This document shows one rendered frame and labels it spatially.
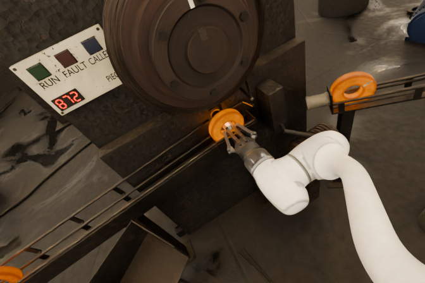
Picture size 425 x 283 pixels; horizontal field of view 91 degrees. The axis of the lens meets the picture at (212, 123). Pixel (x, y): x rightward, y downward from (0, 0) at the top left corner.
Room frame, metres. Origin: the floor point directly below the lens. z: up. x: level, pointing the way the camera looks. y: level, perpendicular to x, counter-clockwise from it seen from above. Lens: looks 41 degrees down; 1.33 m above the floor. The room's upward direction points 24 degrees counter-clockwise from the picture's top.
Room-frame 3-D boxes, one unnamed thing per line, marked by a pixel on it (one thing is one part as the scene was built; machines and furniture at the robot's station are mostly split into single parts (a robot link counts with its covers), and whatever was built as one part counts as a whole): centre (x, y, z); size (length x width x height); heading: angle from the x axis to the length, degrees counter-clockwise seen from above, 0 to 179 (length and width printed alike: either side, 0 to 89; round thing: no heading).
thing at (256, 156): (0.40, -0.09, 0.74); 0.09 x 0.06 x 0.09; 99
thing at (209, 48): (0.53, -0.06, 1.11); 0.28 x 0.06 x 0.28; 100
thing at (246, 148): (0.47, -0.08, 0.75); 0.09 x 0.08 x 0.07; 9
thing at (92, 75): (0.68, 0.31, 1.15); 0.26 x 0.02 x 0.18; 100
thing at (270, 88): (0.68, -0.28, 0.68); 0.11 x 0.08 x 0.24; 10
